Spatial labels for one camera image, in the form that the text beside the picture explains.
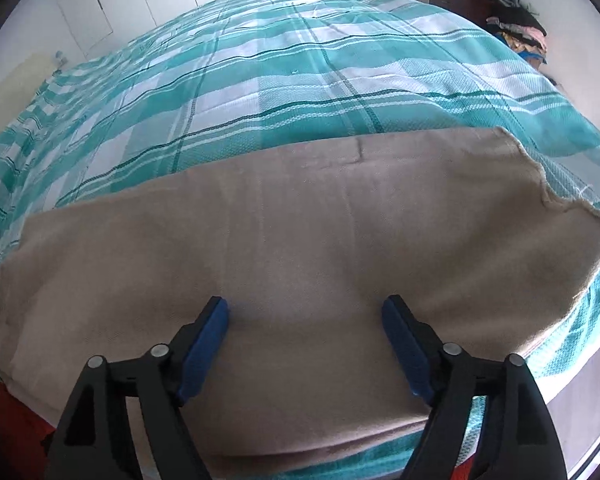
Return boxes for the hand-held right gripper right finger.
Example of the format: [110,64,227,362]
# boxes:
[381,294,568,480]

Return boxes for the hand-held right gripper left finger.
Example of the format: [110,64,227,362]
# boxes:
[45,296,230,480]

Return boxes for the beige pants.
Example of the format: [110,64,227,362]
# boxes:
[0,126,600,476]

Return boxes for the orange fleece blanket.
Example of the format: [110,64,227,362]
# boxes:
[0,377,486,480]

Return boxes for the teal plaid bed cover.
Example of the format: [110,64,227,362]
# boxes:
[0,0,600,480]

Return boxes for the cream padded headboard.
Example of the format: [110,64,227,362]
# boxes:
[0,52,56,136]

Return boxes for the pile of clothes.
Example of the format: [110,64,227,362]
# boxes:
[450,0,548,66]

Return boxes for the dark wooden dresser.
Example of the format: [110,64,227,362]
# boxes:
[428,0,501,23]

